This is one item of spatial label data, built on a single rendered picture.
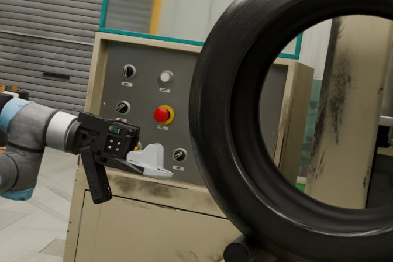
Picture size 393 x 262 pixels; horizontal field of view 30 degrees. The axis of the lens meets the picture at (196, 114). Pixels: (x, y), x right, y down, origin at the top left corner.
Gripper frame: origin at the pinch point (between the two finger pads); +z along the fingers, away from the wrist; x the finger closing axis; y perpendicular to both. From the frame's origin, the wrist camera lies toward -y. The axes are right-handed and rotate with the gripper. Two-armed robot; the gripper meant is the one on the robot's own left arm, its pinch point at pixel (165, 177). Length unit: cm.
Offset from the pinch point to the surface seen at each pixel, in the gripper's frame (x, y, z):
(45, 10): 849, 21, -489
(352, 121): 26.5, 19.0, 28.8
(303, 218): 14.6, -1.8, 25.7
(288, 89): 51, 21, 10
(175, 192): 51, -13, -11
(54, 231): 321, -120, -157
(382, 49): 26, 35, 30
